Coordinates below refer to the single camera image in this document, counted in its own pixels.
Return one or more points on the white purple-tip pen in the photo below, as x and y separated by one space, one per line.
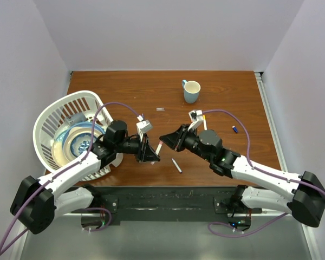
176 165

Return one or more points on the white pink-tip pen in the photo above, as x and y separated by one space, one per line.
157 151

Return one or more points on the grey object in basket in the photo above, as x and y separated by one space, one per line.
75 119

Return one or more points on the white yellow pen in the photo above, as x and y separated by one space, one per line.
204 123

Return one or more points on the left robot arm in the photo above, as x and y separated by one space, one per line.
39 201

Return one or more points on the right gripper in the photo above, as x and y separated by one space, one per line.
176 141

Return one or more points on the stacked plates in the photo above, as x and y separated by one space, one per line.
71 143

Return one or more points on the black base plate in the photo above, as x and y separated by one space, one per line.
165 204

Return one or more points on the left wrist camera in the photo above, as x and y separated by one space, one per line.
143 126

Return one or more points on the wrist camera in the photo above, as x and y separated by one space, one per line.
143 126
196 117

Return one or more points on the white laundry basket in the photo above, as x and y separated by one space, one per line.
51 122

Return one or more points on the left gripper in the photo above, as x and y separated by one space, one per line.
144 151

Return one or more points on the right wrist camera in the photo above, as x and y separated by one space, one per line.
196 117

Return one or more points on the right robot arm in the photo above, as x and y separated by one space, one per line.
301 195

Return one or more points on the light blue mug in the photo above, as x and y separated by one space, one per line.
191 90

